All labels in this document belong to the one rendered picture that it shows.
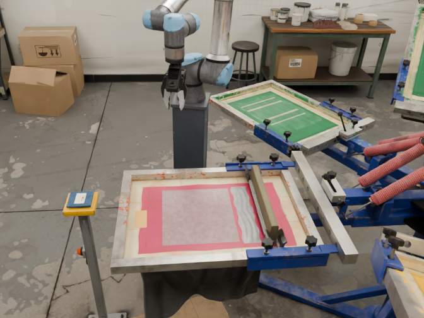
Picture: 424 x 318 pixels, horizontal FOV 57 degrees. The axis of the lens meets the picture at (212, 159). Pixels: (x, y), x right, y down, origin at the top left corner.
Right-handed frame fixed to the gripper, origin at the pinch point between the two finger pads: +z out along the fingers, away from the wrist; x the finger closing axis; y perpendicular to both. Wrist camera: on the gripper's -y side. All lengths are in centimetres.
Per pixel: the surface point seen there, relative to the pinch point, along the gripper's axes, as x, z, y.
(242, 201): -31, 40, -5
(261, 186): -38.2, 30.1, -6.4
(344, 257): -68, 33, -39
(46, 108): 190, 128, 230
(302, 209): -56, 37, -10
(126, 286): 36, 136, 17
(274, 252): -44, 36, -37
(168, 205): 0.6, 40.6, -12.3
